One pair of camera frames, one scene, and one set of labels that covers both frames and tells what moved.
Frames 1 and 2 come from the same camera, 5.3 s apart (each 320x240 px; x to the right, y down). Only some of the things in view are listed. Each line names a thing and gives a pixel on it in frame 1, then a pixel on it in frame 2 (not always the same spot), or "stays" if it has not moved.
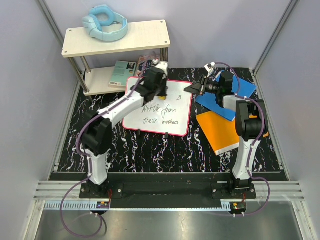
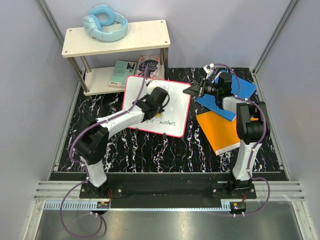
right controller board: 238,206 stays
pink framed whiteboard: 171,116 stays
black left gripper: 163,81 → 148,95
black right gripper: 196,88 stays
